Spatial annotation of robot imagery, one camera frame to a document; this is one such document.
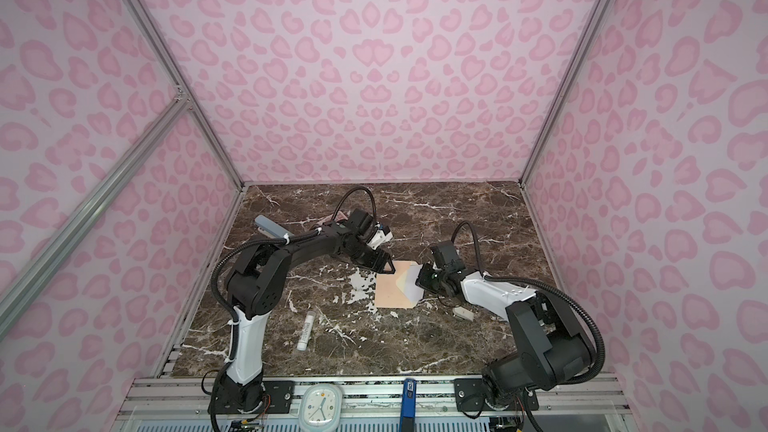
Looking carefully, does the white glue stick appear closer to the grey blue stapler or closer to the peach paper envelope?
the peach paper envelope

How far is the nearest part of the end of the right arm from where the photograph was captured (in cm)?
67

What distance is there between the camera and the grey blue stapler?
103cm

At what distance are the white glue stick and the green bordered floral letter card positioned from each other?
0.27m

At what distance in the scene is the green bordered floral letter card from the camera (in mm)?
872

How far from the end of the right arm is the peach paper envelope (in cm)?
10

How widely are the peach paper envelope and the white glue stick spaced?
0.19m

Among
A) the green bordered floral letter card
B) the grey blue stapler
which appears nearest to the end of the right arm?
the green bordered floral letter card

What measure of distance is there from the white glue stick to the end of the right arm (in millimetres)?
324

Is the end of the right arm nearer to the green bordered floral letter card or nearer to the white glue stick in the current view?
the green bordered floral letter card

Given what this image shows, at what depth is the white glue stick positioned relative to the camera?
0.82 m

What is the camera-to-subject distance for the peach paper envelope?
901 mm

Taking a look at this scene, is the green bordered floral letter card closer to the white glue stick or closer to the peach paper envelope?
the peach paper envelope
